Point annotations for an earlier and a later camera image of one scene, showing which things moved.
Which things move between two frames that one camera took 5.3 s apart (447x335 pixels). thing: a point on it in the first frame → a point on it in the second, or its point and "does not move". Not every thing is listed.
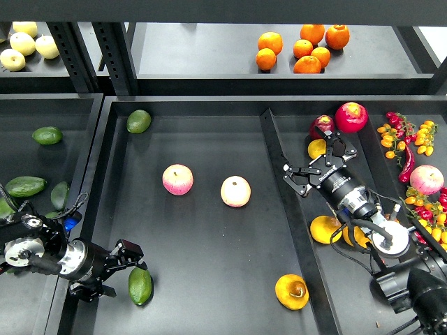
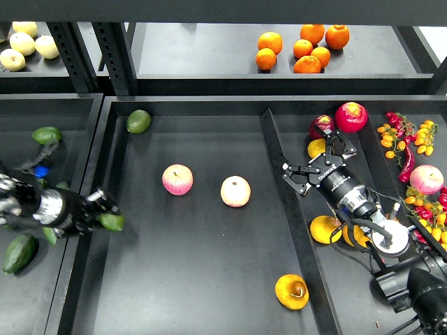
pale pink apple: x=235 y=191 does not move
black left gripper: x=83 y=262 → x=67 y=211
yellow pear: x=360 y=235 does not move
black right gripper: x=330 y=175 does not move
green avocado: x=140 y=285 → x=114 y=222
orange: x=271 y=40 does not move
